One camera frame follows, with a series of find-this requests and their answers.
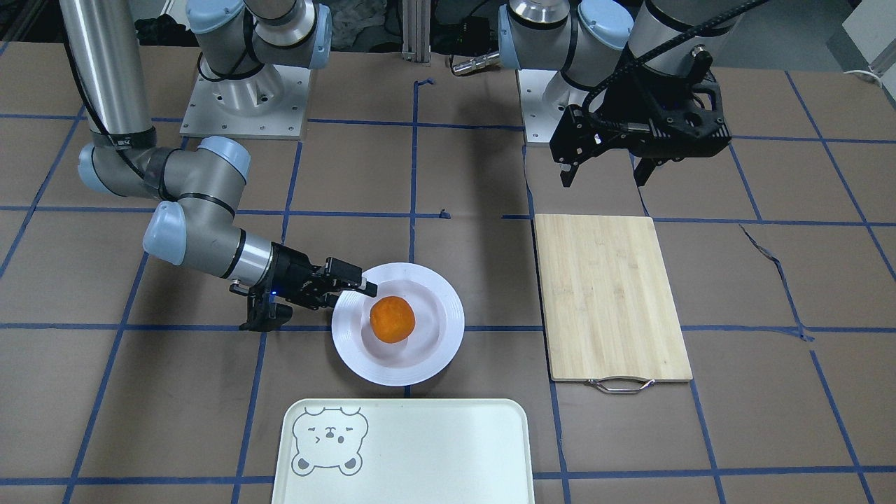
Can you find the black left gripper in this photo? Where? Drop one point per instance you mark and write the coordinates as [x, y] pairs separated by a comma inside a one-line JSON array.
[[628, 105]]

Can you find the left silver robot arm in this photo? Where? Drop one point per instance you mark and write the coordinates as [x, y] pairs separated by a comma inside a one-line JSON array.
[[592, 43]]

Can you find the cream bear tray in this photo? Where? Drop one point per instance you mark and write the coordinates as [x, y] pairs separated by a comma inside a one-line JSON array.
[[473, 450]]

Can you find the wooden cutting board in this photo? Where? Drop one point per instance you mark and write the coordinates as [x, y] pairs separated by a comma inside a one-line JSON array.
[[609, 312]]

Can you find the orange fruit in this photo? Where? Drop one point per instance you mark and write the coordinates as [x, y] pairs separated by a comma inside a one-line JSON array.
[[392, 319]]

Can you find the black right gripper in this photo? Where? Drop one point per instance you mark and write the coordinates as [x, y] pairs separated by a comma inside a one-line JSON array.
[[288, 271]]

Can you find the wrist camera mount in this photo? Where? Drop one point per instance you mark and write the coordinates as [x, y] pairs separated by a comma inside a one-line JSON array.
[[263, 312]]

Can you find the white round plate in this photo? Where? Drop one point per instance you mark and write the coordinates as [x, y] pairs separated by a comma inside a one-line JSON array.
[[429, 348]]

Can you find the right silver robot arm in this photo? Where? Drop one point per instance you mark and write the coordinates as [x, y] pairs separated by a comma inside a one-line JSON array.
[[197, 192]]

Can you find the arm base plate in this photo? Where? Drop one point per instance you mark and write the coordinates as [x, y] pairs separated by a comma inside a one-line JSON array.
[[539, 105], [272, 104]]

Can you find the aluminium frame post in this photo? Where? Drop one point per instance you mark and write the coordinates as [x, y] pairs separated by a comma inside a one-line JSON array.
[[416, 31]]

